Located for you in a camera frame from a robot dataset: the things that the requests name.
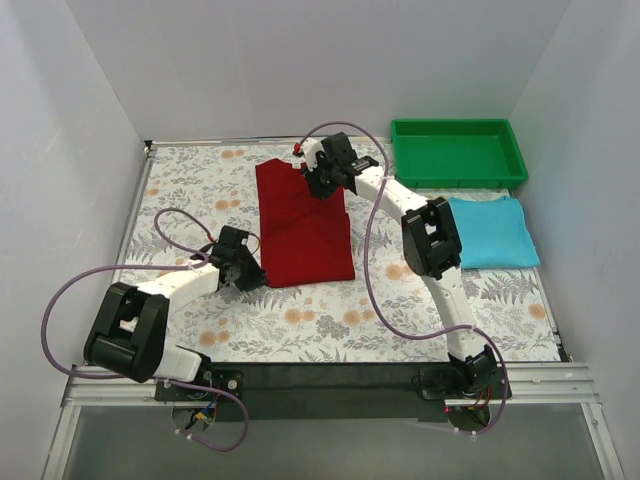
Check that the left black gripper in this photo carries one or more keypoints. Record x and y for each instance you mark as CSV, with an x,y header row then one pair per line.
x,y
251,273

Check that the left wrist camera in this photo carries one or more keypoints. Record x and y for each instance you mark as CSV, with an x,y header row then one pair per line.
x,y
202,255

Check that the red t-shirt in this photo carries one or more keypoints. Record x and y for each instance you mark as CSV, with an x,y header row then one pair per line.
x,y
304,240

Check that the green plastic tray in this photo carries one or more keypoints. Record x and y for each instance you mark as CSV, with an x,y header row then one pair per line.
x,y
457,154

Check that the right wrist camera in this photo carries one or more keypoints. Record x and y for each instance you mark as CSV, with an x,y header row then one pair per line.
x,y
305,153

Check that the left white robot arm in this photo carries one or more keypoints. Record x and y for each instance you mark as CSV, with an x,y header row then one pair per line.
x,y
128,336

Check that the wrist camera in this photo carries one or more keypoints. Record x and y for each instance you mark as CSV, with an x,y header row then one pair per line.
x,y
202,255
305,153

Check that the floral patterned table mat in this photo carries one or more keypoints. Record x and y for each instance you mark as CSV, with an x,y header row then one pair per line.
x,y
192,190

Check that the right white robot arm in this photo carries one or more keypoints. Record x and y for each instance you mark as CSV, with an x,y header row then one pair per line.
x,y
430,243

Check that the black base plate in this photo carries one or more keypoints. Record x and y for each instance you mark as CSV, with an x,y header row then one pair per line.
x,y
332,391

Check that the folded turquoise t-shirt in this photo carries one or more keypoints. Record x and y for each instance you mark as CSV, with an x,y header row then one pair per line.
x,y
493,234

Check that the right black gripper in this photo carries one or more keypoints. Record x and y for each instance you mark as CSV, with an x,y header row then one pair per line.
x,y
323,178

